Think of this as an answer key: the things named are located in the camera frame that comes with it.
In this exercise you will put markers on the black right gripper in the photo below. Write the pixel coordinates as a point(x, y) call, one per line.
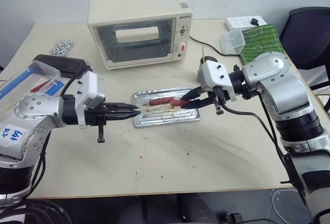
point(220, 96)

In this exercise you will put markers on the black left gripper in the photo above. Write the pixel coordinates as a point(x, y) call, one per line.
point(100, 115)

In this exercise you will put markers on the red grilled sausage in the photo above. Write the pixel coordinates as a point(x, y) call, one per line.
point(176, 103)
point(159, 101)

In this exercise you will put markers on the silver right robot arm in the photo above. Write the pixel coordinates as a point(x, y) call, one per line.
point(283, 92)

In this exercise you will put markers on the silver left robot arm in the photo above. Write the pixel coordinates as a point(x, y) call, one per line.
point(38, 113)

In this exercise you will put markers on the silver ribbed baking tray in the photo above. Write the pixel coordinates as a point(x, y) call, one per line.
point(165, 119)

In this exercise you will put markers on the stainless steel cup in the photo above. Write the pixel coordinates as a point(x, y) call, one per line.
point(209, 59)

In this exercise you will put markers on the small clear plastic container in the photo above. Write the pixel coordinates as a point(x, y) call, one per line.
point(232, 43)

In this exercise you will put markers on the black flat pouch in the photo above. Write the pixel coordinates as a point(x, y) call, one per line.
point(67, 65)

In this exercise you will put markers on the green soccer field mat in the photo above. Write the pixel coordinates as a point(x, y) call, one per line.
point(260, 40)

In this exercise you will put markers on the white power strip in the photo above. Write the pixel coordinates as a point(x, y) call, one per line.
point(238, 21)

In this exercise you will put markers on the black power plug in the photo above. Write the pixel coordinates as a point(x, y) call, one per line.
point(255, 21)

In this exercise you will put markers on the cream countertop toaster oven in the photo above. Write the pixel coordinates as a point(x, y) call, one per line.
point(134, 4)

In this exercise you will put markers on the clear box with blue strips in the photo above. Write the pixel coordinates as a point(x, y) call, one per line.
point(15, 79)

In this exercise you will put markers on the white handwritten paper label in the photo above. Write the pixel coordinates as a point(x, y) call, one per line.
point(10, 141)

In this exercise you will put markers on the small black floor object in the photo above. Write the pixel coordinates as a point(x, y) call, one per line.
point(236, 218)

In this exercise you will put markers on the black office chair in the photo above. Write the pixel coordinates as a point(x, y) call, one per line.
point(309, 33)

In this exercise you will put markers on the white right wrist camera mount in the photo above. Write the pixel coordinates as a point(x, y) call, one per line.
point(216, 77)

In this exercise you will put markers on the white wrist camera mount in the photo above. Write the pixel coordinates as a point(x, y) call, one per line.
point(216, 77)
point(90, 87)

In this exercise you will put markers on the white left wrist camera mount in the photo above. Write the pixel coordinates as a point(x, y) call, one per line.
point(90, 87)

